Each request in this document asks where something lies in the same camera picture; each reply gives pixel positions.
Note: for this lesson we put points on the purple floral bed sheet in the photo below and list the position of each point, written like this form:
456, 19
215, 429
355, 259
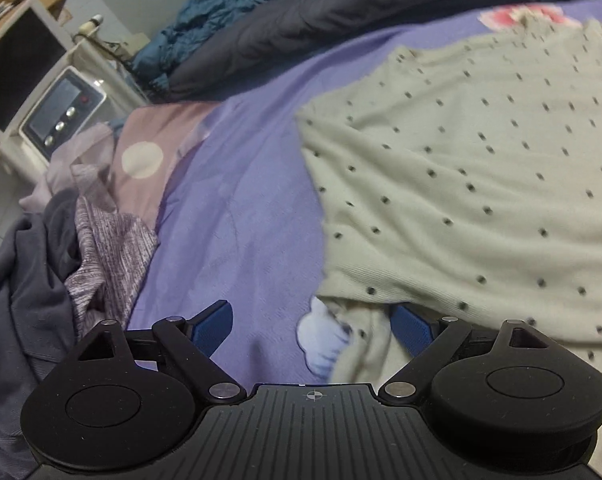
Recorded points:
241, 210

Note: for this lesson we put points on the pink pillow with cream circle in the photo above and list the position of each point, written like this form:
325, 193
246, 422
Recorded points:
181, 125

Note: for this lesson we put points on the white framed dark screen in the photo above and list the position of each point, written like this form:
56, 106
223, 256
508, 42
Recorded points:
16, 65

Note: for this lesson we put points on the silver appliance with round buttons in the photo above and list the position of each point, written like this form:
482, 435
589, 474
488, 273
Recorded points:
56, 105

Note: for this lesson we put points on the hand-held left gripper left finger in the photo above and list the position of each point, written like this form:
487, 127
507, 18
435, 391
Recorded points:
211, 327

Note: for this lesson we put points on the cream polka dot top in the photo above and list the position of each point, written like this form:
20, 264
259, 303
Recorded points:
481, 160

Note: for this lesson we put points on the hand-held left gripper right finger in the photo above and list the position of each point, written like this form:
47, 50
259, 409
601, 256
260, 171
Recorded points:
411, 330

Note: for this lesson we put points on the small white bottle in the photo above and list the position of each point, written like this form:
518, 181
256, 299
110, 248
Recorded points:
93, 22

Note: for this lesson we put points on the pale lilac garment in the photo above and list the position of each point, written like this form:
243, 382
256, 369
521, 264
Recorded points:
56, 170

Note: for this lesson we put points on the white side table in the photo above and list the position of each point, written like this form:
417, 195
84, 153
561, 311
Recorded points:
126, 91

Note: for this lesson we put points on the dark navy duvet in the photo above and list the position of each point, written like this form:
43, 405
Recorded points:
331, 10

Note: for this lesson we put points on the crumpled blue blanket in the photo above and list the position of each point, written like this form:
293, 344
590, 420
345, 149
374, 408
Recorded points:
206, 15

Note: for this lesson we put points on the mauve heathered garment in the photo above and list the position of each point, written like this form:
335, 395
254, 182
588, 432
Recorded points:
111, 260

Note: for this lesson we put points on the dark grey garment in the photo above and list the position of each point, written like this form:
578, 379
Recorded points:
21, 285

